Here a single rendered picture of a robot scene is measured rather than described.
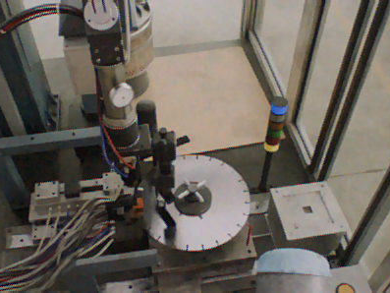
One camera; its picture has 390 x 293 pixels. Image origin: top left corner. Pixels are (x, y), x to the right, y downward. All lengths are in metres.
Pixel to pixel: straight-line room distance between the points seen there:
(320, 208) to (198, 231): 0.38
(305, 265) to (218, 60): 1.47
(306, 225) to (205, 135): 0.58
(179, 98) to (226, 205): 0.71
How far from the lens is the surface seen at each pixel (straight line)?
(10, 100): 1.60
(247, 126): 1.75
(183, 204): 1.26
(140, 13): 1.78
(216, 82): 1.94
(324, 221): 1.35
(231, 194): 1.29
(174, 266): 1.28
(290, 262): 0.71
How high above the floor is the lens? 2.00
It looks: 49 degrees down
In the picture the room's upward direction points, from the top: straight up
